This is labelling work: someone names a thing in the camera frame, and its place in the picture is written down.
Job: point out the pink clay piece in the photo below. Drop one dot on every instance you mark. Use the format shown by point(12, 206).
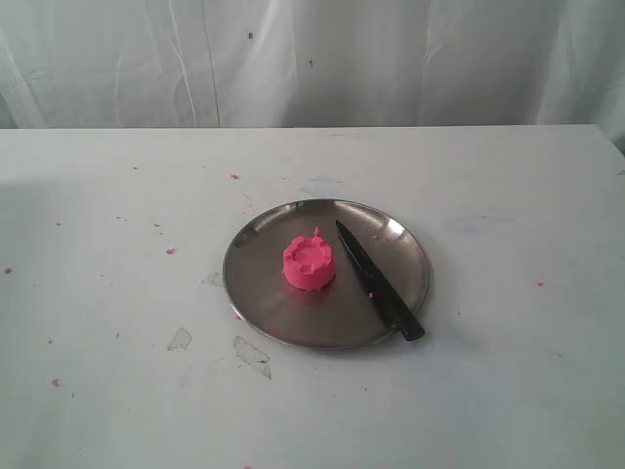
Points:
point(308, 262)

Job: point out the black knife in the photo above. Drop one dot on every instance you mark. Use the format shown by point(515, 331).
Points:
point(388, 304)

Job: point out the round stainless steel plate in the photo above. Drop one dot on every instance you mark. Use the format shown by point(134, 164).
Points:
point(344, 314)

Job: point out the white backdrop curtain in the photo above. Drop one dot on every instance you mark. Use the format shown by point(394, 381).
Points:
point(311, 63)

